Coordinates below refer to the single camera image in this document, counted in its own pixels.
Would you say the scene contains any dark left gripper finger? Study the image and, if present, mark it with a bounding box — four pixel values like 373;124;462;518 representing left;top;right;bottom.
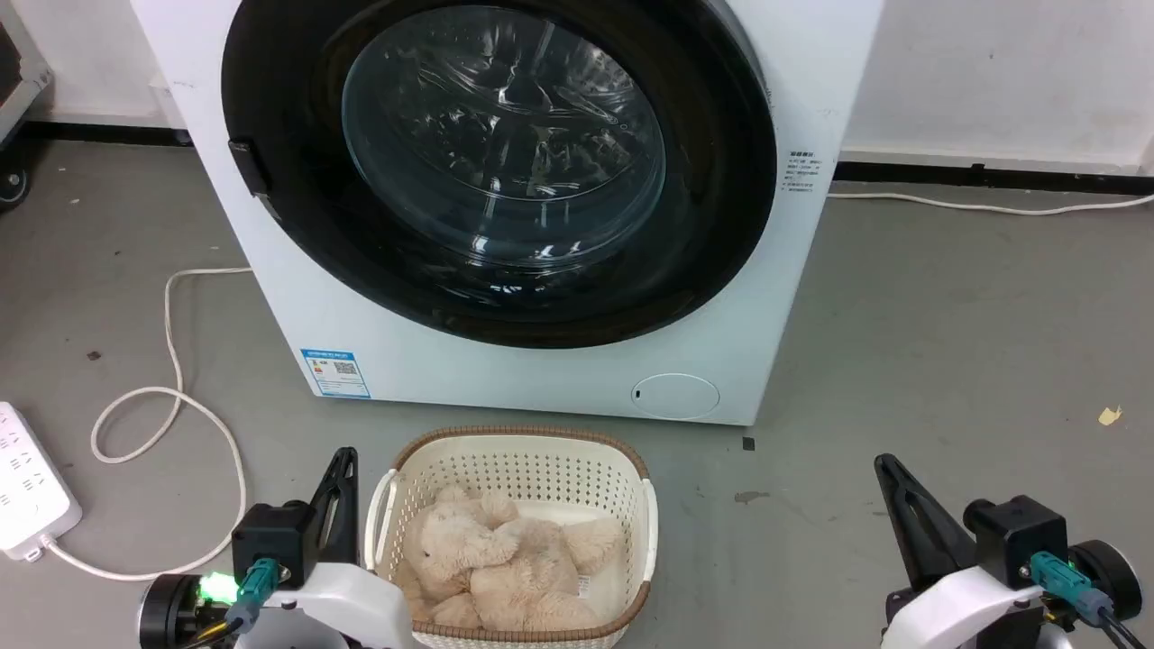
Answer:
309;451;347;567
330;447;360;567

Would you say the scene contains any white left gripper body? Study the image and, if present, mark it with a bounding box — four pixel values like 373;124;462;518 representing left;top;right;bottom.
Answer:
236;562;417;649

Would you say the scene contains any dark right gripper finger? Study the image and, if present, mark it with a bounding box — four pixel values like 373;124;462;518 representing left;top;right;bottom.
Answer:
874;453;939;592
888;458;982;582

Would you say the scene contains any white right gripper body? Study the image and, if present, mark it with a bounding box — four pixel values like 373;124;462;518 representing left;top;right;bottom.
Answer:
884;566;1051;649

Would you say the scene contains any black round glass washer door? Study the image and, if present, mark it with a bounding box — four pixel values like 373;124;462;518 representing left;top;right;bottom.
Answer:
221;0;778;350

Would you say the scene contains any white washing machine body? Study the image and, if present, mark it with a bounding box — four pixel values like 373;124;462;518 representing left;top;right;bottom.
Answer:
131;0;886;426

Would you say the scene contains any blue energy label sticker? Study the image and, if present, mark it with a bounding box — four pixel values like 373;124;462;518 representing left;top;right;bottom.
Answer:
300;349;371;399

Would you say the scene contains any beige plush teddy bear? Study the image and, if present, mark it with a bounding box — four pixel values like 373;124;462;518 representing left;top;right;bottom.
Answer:
398;485;625;633

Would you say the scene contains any white laundry basket brown rim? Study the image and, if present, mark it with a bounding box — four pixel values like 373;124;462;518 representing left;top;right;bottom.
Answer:
364;425;659;649

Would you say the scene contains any round white filter cover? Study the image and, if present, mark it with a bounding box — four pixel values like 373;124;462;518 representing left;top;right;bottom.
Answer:
630;373;721;421

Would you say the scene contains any white power strip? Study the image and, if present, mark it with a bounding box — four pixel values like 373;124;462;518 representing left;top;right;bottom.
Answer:
0;401;83;562

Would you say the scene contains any grey cart with black wheel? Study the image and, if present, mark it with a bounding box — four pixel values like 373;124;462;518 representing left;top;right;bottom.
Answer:
0;16;55;214

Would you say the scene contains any teal plug left gripper cable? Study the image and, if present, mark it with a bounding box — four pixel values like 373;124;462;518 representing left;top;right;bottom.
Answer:
185;557;282;649

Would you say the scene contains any teal plug gripper cable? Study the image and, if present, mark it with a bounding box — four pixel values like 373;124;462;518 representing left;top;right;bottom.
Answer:
1030;552;1154;649
185;557;282;649

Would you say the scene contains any teal plug right gripper cable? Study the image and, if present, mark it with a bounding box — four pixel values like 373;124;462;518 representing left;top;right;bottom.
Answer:
1030;552;1154;649

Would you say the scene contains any white power cord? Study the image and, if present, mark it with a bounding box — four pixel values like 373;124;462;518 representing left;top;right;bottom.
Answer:
42;266;253;581

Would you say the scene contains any thin white floor cable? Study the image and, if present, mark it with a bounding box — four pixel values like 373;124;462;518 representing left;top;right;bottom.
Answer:
826;191;1154;217

